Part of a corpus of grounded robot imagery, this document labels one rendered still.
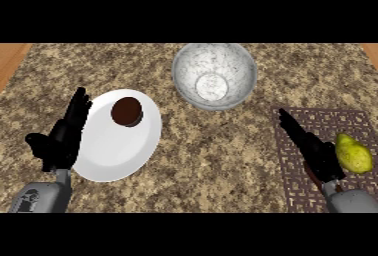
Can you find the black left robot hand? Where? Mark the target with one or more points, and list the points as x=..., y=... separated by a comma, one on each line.
x=64, y=136

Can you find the grey marbled bowl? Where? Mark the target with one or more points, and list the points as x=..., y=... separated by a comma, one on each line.
x=214, y=76

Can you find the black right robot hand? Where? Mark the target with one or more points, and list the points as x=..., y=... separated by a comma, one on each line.
x=315, y=151

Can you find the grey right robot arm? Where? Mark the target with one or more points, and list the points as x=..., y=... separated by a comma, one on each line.
x=350, y=198

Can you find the yellow-green pear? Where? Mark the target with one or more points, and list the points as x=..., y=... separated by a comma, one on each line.
x=353, y=154

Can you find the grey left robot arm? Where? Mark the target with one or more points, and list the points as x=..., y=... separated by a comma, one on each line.
x=45, y=196

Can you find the brown patterned placemat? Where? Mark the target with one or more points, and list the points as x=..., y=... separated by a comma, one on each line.
x=315, y=123

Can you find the brown chocolate cupcake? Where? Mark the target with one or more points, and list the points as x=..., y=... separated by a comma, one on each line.
x=126, y=111

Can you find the white plate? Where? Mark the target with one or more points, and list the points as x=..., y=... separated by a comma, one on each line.
x=118, y=135

